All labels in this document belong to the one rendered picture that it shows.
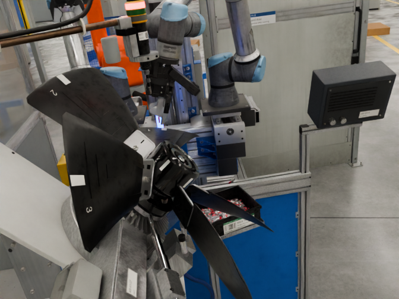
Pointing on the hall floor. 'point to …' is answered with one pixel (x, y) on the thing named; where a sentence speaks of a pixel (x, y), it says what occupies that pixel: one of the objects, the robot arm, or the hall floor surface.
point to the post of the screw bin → (214, 281)
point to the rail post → (304, 244)
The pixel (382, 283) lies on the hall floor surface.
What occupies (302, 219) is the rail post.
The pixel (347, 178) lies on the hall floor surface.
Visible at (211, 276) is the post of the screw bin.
